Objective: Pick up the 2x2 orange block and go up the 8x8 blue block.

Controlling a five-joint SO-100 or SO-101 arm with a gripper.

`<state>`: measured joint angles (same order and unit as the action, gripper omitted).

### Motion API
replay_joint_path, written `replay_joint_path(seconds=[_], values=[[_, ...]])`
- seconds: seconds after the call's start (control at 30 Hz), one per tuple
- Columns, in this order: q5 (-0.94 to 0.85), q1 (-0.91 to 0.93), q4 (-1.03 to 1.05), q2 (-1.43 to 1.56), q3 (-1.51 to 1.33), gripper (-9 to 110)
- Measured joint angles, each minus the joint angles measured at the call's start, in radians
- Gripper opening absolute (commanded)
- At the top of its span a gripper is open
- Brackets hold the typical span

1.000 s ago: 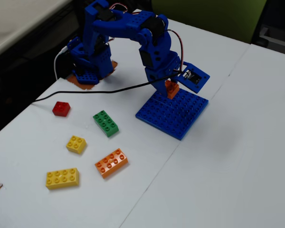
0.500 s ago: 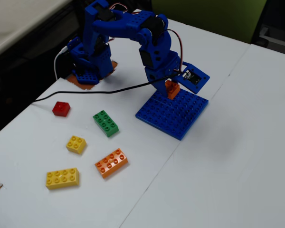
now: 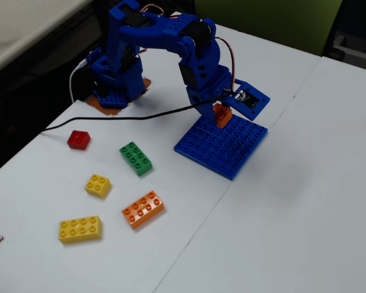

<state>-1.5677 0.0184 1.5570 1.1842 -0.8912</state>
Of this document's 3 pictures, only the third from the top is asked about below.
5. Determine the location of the yellow 2x2 block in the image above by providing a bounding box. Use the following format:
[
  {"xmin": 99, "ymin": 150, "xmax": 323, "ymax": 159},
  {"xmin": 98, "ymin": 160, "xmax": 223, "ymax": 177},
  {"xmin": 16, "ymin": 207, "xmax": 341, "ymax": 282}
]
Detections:
[{"xmin": 84, "ymin": 173, "xmax": 112, "ymax": 199}]

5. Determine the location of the red 2x2 block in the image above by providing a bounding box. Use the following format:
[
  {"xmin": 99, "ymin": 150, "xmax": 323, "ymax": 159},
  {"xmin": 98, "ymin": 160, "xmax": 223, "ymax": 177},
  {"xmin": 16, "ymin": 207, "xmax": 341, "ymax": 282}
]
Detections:
[{"xmin": 66, "ymin": 130, "xmax": 92, "ymax": 151}]

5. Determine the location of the white desk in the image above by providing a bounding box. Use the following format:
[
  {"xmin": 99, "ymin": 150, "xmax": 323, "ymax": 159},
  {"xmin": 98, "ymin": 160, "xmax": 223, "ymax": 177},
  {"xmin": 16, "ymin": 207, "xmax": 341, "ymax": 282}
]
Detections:
[{"xmin": 0, "ymin": 0, "xmax": 91, "ymax": 79}]

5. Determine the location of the blue 8x8 base plate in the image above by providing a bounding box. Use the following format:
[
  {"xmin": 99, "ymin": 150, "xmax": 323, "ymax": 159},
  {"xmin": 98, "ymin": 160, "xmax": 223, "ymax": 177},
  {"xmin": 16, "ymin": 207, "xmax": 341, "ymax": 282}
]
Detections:
[{"xmin": 173, "ymin": 115, "xmax": 268, "ymax": 181}]

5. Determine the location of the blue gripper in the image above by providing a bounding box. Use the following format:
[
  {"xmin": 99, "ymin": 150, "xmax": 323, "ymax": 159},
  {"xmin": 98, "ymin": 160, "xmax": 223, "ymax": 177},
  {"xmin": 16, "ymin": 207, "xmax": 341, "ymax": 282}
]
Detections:
[{"xmin": 185, "ymin": 64, "xmax": 234, "ymax": 125}]

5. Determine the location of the grey metal frame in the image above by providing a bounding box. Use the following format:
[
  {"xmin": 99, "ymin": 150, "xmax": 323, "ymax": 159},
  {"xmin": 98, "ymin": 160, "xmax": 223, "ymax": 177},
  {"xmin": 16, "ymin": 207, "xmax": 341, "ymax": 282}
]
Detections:
[{"xmin": 323, "ymin": 30, "xmax": 366, "ymax": 73}]

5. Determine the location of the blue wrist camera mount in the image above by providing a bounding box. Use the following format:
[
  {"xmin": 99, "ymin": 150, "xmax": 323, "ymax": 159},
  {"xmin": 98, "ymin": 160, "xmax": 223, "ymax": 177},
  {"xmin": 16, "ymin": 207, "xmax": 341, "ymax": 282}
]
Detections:
[{"xmin": 227, "ymin": 78, "xmax": 271, "ymax": 121}]

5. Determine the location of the orange 2x2 block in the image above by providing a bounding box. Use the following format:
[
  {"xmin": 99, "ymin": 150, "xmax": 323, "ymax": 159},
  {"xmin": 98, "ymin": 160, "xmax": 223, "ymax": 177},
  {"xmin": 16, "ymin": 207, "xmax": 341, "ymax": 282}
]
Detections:
[{"xmin": 212, "ymin": 103, "xmax": 234, "ymax": 129}]

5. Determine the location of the white cable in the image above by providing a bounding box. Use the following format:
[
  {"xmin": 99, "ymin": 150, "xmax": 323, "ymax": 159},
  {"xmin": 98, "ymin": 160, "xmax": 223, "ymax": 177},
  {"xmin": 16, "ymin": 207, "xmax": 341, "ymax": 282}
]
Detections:
[{"xmin": 68, "ymin": 59, "xmax": 89, "ymax": 103}]

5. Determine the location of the yellow 2x4 block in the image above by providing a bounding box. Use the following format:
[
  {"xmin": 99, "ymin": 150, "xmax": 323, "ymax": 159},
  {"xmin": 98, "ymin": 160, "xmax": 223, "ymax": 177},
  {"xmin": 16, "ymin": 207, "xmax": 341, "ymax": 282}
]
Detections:
[{"xmin": 58, "ymin": 215, "xmax": 103, "ymax": 244}]

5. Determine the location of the green 2x4 block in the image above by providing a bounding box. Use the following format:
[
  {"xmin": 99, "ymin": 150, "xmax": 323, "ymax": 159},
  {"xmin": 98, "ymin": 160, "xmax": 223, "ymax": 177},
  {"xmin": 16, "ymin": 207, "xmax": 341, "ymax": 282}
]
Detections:
[{"xmin": 119, "ymin": 141, "xmax": 154, "ymax": 177}]

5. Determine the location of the red black servo wire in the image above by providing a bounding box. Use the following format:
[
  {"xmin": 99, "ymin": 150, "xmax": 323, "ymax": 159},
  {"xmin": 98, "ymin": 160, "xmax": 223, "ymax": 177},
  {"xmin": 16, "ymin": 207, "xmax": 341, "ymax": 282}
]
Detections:
[{"xmin": 198, "ymin": 37, "xmax": 237, "ymax": 92}]

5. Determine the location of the black cable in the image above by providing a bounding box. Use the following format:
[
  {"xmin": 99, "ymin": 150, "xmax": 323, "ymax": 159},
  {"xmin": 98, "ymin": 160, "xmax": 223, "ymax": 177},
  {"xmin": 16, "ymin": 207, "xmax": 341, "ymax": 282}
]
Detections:
[{"xmin": 39, "ymin": 93, "xmax": 232, "ymax": 135}]

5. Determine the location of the orange 2x4 block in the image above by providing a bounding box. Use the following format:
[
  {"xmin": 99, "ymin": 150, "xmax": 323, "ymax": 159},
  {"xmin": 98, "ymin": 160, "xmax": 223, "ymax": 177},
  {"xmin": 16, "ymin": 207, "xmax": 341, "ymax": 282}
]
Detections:
[{"xmin": 121, "ymin": 190, "xmax": 165, "ymax": 230}]

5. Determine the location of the green chair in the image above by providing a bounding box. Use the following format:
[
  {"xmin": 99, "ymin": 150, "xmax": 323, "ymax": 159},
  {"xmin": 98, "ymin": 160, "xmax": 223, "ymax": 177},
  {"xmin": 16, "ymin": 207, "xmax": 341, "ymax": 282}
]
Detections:
[{"xmin": 194, "ymin": 0, "xmax": 345, "ymax": 57}]

